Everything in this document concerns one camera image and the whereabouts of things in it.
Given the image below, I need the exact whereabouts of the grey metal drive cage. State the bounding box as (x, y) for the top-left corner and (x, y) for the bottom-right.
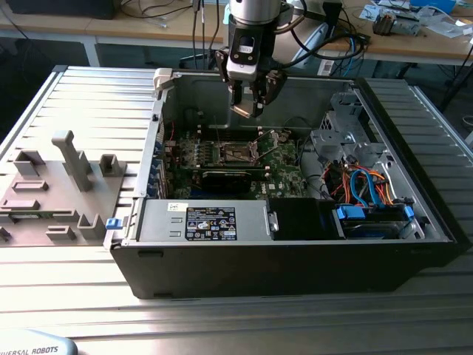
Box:
(309, 91), (393, 175)

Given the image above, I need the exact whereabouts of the CPU socket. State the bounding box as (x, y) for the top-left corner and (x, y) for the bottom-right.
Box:
(220, 142), (259, 166)

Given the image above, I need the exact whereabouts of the blue box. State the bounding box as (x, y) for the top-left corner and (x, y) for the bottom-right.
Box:
(409, 0), (457, 15)

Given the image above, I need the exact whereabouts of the grey Universal Robots teach pendant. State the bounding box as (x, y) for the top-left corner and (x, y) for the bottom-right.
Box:
(0, 328), (79, 355)

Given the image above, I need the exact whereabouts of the light wooden desk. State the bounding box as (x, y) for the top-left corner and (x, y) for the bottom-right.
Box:
(0, 0), (230, 67)
(317, 0), (473, 70)

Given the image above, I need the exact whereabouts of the metal socket cover frame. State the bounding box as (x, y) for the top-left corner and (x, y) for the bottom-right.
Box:
(251, 129), (280, 160)

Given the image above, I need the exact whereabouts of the beige case latch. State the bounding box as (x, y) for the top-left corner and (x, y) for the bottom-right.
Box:
(153, 68), (174, 92)

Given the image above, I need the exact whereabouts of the black monitor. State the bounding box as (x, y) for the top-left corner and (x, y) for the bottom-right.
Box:
(5, 0), (118, 20)

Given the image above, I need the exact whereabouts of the black open PC case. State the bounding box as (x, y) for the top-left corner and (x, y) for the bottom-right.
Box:
(109, 68), (469, 300)

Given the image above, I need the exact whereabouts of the flat blue wire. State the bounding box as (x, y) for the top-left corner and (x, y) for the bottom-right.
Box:
(361, 168), (387, 210)

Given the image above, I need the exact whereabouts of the black graphics card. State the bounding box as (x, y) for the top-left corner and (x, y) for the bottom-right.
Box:
(199, 168), (254, 193)

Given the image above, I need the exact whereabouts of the hard disk in blue carrier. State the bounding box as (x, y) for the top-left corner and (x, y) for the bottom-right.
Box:
(331, 205), (415, 240)

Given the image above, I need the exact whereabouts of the green motherboard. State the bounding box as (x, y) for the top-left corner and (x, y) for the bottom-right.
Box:
(164, 127), (310, 200)

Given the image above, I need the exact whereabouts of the thin blue wire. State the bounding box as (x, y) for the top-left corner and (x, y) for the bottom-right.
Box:
(349, 169), (370, 207)

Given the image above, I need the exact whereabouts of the pale grey slanted stand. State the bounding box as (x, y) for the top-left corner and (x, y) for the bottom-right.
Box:
(287, 21), (330, 73)

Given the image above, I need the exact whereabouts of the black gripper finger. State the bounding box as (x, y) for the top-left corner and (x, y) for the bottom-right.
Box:
(215, 49), (244, 109)
(251, 70), (288, 118)

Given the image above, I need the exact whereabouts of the black drive bay box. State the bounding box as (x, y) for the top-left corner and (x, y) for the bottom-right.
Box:
(266, 197), (337, 242)

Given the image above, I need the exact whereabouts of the grey power supply with label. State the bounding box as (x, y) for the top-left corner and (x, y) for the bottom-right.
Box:
(136, 199), (274, 243)

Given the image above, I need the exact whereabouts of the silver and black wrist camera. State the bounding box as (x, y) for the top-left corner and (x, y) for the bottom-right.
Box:
(225, 33), (262, 81)

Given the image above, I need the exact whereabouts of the grey parts rack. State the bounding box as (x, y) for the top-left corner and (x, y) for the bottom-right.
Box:
(0, 129), (129, 248)

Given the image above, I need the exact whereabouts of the dark CPU cooler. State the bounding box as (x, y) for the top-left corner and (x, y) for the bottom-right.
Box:
(372, 10), (399, 37)

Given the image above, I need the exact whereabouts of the orange wire bundle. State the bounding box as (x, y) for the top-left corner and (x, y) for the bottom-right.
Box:
(328, 166), (395, 206)

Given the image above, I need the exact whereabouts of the silver CPU with green edge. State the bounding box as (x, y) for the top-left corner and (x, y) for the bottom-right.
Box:
(229, 104), (259, 119)

